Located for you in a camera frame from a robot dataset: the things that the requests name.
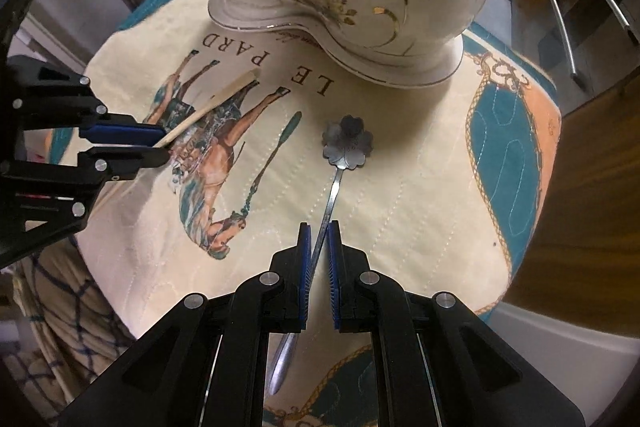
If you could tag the checked cloth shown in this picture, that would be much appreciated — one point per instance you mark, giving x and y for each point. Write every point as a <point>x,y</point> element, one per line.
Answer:
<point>65,307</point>

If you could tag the printed horse tablecloth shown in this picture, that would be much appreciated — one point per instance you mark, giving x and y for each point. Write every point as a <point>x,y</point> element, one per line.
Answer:
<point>425,207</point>

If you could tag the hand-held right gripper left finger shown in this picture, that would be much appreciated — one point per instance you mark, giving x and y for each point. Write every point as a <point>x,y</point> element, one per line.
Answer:
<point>303,287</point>

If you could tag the built-in steel oven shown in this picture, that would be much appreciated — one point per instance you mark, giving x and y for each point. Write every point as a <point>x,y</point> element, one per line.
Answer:
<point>590,2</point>

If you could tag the wooden chopstick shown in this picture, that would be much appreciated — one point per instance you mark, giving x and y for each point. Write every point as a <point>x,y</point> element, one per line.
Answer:
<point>220,99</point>

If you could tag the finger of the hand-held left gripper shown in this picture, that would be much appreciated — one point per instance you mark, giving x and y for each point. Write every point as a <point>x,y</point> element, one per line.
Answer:
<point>125,134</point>
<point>135,159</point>

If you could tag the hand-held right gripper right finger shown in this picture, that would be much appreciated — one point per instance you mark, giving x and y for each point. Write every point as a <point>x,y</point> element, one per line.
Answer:
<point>334,287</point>

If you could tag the flower-shaped metal spoon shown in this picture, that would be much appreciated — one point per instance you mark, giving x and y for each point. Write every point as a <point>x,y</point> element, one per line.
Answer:
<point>347,139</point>

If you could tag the wooden cabinet panel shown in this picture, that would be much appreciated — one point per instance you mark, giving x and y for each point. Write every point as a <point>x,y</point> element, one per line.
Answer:
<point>590,187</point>

